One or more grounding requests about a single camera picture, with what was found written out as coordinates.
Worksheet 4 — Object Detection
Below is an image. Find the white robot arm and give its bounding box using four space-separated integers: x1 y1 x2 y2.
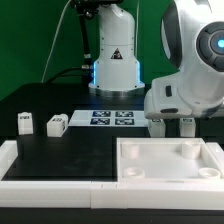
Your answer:
89 0 224 119

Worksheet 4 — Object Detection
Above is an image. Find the white AprilTag base sheet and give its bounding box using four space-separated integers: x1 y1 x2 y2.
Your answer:
69 110 147 127

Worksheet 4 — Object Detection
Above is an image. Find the black cable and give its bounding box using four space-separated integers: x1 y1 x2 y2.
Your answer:
44 67 94 84

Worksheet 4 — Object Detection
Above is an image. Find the white square tabletop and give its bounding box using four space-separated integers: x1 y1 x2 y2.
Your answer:
117 138 224 182

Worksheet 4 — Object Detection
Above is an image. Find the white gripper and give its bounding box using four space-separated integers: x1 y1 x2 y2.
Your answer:
143 74 224 121

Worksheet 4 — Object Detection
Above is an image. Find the black camera stand pole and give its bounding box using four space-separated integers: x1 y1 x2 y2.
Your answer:
70 0 123 84

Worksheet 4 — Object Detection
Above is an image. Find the white cable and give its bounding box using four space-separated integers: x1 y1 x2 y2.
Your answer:
40 0 73 84

